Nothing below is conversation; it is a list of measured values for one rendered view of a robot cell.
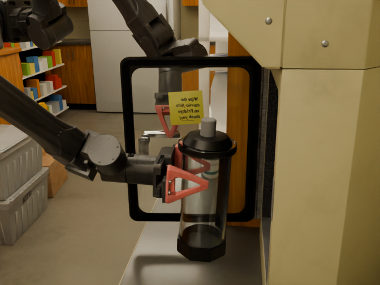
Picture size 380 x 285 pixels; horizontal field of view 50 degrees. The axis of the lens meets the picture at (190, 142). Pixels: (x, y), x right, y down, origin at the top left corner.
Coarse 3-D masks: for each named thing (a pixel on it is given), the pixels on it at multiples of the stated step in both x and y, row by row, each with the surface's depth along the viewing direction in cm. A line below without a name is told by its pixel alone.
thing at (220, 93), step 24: (144, 72) 89; (168, 72) 89; (192, 72) 89; (216, 72) 89; (240, 72) 89; (144, 96) 91; (168, 96) 91; (192, 96) 91; (216, 96) 90; (240, 96) 90; (144, 120) 93; (168, 120) 92; (192, 120) 92; (240, 120) 92; (168, 144) 94; (240, 144) 94; (240, 168) 96; (144, 192) 98; (240, 192) 98
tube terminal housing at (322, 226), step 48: (288, 0) 55; (336, 0) 54; (288, 48) 57; (336, 48) 56; (288, 96) 59; (336, 96) 58; (288, 144) 61; (336, 144) 60; (288, 192) 64; (336, 192) 63; (288, 240) 66; (336, 240) 65
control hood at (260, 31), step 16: (208, 0) 56; (224, 0) 56; (240, 0) 55; (256, 0) 55; (272, 0) 55; (224, 16) 56; (240, 16) 56; (256, 16) 56; (272, 16) 56; (240, 32) 57; (256, 32) 56; (272, 32) 56; (256, 48) 57; (272, 48) 57; (272, 64) 58
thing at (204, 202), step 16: (192, 160) 73; (208, 160) 72; (224, 160) 73; (208, 176) 73; (224, 176) 74; (208, 192) 74; (224, 192) 76; (192, 208) 76; (208, 208) 75; (224, 208) 77; (192, 224) 77; (208, 224) 76; (224, 224) 79; (192, 240) 78; (208, 240) 77
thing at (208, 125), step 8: (208, 120) 73; (216, 120) 74; (208, 128) 73; (192, 136) 74; (200, 136) 74; (208, 136) 74; (216, 136) 74; (224, 136) 75; (192, 144) 72; (200, 144) 72; (208, 144) 71; (216, 144) 72; (224, 144) 73
